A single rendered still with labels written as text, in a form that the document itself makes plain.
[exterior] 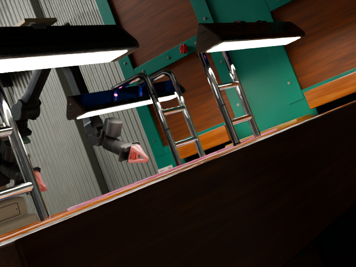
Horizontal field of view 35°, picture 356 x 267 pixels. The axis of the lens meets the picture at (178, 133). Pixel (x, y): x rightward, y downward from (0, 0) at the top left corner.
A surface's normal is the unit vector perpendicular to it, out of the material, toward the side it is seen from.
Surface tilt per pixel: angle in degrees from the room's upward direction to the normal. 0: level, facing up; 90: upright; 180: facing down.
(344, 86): 90
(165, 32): 90
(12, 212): 98
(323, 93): 90
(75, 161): 90
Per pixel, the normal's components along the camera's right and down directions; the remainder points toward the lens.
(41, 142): -0.58, 0.18
